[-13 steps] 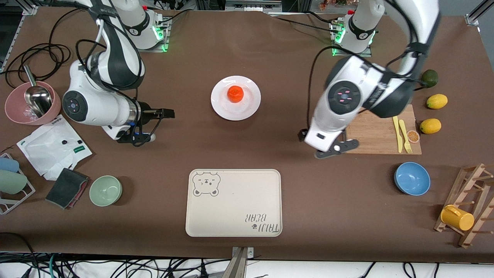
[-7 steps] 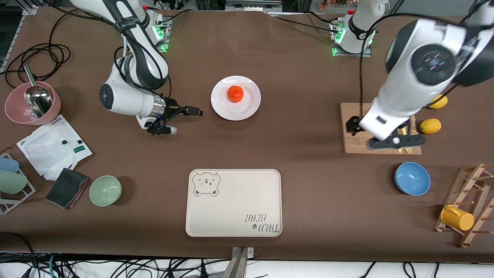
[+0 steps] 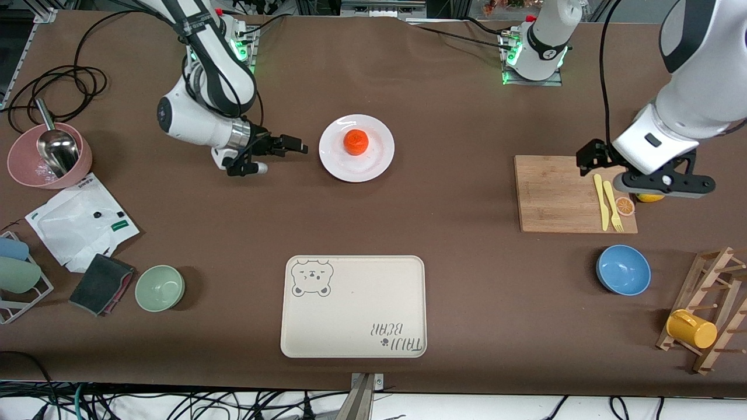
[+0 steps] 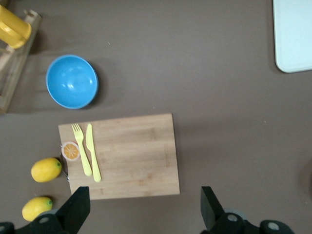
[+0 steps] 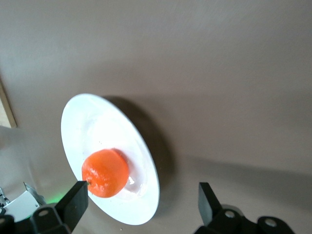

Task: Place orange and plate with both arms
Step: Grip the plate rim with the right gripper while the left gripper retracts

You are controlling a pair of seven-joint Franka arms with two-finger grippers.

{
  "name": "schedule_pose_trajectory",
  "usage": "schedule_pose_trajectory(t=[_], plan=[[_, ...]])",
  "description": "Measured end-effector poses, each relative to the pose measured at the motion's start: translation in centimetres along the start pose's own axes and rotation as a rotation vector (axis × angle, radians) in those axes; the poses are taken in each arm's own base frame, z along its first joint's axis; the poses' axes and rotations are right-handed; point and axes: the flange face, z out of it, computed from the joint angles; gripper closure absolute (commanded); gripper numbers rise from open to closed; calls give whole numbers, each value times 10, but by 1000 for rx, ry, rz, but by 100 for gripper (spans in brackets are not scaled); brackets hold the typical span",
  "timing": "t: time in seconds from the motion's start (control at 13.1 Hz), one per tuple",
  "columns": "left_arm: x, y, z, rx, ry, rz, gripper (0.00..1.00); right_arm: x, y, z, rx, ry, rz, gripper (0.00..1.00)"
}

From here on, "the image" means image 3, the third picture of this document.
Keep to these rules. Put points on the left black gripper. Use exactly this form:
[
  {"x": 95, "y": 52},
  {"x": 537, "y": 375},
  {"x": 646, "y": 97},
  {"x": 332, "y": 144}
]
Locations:
[{"x": 596, "y": 153}]

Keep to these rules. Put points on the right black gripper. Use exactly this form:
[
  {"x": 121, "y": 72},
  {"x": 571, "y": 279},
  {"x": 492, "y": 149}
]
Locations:
[{"x": 261, "y": 143}]

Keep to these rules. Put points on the orange mandarin fruit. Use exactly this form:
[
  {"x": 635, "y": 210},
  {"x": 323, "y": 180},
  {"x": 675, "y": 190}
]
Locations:
[{"x": 355, "y": 142}]

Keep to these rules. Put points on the white round plate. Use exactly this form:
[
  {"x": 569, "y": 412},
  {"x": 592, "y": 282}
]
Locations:
[{"x": 379, "y": 166}]

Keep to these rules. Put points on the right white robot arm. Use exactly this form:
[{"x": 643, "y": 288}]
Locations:
[{"x": 187, "y": 119}]

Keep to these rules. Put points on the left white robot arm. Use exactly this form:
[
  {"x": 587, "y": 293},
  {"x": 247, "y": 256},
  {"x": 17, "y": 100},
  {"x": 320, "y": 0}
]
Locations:
[{"x": 694, "y": 99}]

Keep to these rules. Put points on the yellow plastic knife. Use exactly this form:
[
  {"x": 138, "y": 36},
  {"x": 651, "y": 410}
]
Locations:
[{"x": 601, "y": 204}]

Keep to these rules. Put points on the yellow plastic fork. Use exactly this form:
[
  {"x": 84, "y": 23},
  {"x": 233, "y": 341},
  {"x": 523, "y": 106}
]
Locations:
[{"x": 611, "y": 204}]

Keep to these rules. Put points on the wooden cutting board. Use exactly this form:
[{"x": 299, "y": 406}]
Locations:
[{"x": 554, "y": 198}]

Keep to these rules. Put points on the toy orange slice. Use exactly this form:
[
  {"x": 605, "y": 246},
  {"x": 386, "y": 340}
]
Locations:
[{"x": 625, "y": 206}]

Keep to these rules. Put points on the yellow lemon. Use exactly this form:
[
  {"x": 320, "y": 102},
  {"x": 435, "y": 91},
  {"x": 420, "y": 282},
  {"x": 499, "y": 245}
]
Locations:
[{"x": 649, "y": 198}]

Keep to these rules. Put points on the blue bowl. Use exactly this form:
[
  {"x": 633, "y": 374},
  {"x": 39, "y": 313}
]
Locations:
[{"x": 623, "y": 270}]

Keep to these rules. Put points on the wooden mug rack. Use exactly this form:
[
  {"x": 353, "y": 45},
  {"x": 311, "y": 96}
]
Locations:
[{"x": 709, "y": 274}]

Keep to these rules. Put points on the cream bear print tray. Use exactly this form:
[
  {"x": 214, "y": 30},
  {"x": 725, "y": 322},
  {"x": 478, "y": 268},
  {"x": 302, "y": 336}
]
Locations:
[{"x": 353, "y": 315}]

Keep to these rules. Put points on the pale green bowl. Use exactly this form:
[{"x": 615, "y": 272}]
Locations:
[{"x": 160, "y": 288}]

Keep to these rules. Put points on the yellow mug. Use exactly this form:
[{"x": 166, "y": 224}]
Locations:
[{"x": 691, "y": 329}]

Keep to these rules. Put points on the white plastic bag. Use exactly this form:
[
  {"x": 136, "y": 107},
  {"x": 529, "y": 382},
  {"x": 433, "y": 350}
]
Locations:
[{"x": 76, "y": 224}]

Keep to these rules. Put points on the metal scoop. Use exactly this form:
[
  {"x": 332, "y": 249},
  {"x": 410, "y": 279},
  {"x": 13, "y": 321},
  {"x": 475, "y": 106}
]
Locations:
[{"x": 57, "y": 149}]

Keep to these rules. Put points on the dark grey folded cloth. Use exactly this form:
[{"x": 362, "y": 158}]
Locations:
[{"x": 100, "y": 284}]

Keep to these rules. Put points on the pink bowl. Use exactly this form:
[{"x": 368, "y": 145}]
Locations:
[{"x": 23, "y": 169}]

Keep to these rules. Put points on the light blue cup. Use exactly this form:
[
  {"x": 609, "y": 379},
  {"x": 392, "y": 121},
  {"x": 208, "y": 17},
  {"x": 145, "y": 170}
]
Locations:
[{"x": 11, "y": 249}]

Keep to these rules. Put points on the pale green cup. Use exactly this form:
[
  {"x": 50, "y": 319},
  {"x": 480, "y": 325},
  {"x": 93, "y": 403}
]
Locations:
[{"x": 17, "y": 275}]

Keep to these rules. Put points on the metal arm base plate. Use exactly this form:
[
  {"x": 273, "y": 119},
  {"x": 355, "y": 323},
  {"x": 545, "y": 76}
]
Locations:
[
  {"x": 252, "y": 46},
  {"x": 557, "y": 81}
]

